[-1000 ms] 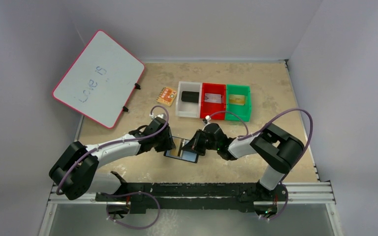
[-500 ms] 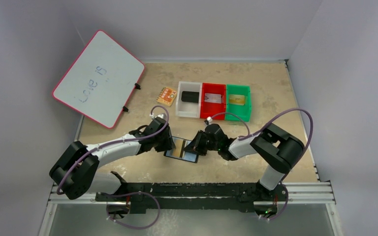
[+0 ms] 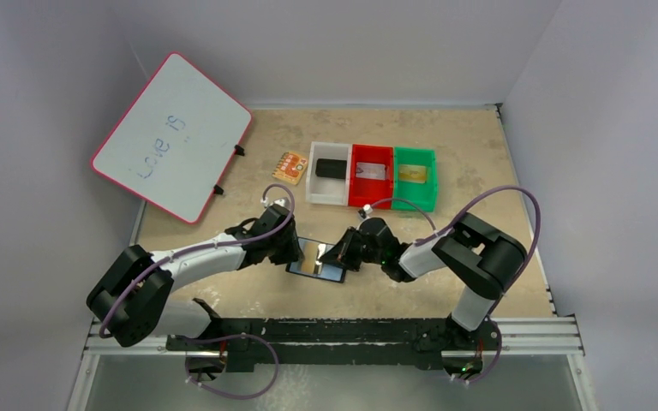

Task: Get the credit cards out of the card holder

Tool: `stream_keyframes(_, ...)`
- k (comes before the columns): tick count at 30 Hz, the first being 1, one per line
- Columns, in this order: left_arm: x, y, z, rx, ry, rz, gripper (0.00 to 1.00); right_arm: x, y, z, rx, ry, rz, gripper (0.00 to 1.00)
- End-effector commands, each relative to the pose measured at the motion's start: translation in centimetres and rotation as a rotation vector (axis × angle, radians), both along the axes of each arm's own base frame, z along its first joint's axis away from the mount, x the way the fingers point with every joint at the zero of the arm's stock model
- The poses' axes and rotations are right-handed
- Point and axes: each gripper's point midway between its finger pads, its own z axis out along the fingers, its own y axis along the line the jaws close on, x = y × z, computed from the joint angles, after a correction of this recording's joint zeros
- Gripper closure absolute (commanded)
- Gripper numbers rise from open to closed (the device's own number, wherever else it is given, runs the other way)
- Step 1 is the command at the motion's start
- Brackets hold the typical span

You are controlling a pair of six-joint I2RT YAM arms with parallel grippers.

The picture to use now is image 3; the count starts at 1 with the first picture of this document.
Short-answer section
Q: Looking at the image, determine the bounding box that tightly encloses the black leather card holder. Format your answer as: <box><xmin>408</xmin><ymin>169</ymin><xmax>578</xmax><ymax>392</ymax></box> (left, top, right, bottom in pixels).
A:
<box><xmin>285</xmin><ymin>237</ymin><xmax>346</xmax><ymax>283</ymax></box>

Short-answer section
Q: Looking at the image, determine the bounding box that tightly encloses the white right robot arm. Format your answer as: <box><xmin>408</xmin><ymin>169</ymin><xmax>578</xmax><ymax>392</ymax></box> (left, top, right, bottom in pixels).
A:
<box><xmin>318</xmin><ymin>213</ymin><xmax>528</xmax><ymax>348</ymax></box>

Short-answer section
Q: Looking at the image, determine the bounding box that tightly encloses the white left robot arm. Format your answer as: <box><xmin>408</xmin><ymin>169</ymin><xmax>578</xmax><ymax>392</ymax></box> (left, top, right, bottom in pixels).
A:
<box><xmin>86</xmin><ymin>204</ymin><xmax>302</xmax><ymax>350</ymax></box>

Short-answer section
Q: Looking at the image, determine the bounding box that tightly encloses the clear card in red bin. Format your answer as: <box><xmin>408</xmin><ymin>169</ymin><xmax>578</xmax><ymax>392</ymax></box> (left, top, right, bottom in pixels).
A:
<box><xmin>355</xmin><ymin>162</ymin><xmax>387</xmax><ymax>181</ymax></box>

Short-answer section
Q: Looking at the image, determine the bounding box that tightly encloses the gold card in green bin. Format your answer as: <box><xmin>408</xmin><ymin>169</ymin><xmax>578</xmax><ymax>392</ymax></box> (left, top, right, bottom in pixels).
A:
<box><xmin>397</xmin><ymin>164</ymin><xmax>428</xmax><ymax>184</ymax></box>

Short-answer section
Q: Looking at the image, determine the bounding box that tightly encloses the orange card pack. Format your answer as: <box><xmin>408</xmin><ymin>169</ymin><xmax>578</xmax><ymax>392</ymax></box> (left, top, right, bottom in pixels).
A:
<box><xmin>272</xmin><ymin>151</ymin><xmax>308</xmax><ymax>185</ymax></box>

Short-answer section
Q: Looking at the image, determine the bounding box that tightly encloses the white plastic bin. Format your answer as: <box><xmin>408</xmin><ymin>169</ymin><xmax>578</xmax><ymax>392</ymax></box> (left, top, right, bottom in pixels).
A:
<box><xmin>306</xmin><ymin>141</ymin><xmax>352</xmax><ymax>206</ymax></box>

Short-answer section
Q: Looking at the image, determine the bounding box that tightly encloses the red plastic bin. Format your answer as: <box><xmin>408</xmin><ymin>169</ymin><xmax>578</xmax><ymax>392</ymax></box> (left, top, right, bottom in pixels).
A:
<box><xmin>348</xmin><ymin>144</ymin><xmax>395</xmax><ymax>207</ymax></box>

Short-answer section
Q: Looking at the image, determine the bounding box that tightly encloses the green plastic bin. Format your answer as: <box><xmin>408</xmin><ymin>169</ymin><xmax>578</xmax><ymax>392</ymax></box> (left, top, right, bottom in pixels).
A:
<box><xmin>392</xmin><ymin>146</ymin><xmax>439</xmax><ymax>212</ymax></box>

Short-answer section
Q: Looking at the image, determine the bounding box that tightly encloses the black object in white bin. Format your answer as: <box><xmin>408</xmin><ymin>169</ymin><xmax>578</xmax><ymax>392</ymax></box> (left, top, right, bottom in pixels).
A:
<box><xmin>314</xmin><ymin>158</ymin><xmax>347</xmax><ymax>180</ymax></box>

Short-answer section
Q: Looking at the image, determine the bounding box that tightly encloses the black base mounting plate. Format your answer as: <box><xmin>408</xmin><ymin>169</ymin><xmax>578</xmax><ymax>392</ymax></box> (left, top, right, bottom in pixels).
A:
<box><xmin>166</xmin><ymin>317</ymin><xmax>502</xmax><ymax>377</ymax></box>

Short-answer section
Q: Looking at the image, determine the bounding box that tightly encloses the pink framed whiteboard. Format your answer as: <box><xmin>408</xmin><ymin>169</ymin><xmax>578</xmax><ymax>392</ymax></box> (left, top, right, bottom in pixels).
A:
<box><xmin>91</xmin><ymin>52</ymin><xmax>253</xmax><ymax>223</ymax></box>

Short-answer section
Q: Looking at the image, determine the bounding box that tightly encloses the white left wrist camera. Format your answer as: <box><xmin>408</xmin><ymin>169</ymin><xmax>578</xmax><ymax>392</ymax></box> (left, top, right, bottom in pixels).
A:
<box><xmin>261</xmin><ymin>197</ymin><xmax>291</xmax><ymax>209</ymax></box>

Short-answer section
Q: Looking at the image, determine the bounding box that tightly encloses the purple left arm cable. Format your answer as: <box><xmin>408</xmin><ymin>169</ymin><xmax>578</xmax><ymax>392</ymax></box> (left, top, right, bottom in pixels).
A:
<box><xmin>98</xmin><ymin>183</ymin><xmax>297</xmax><ymax>340</ymax></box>

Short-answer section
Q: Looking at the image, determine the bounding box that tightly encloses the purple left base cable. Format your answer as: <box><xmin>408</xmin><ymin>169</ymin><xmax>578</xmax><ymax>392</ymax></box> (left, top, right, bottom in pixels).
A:
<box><xmin>183</xmin><ymin>332</ymin><xmax>280</xmax><ymax>402</ymax></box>

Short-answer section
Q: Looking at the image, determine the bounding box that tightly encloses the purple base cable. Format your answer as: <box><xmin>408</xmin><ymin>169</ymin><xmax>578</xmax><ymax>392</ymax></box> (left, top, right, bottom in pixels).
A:
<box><xmin>448</xmin><ymin>317</ymin><xmax>505</xmax><ymax>387</ymax></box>
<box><xmin>183</xmin><ymin>332</ymin><xmax>280</xmax><ymax>402</ymax></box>

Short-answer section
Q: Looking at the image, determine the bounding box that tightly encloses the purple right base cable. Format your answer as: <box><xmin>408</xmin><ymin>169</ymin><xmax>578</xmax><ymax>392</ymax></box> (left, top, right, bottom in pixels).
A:
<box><xmin>448</xmin><ymin>317</ymin><xmax>505</xmax><ymax>387</ymax></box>

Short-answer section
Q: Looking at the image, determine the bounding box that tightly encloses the aluminium rail frame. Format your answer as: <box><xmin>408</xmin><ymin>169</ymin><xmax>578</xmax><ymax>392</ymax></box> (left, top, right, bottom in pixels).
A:
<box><xmin>69</xmin><ymin>317</ymin><xmax>593</xmax><ymax>410</ymax></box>

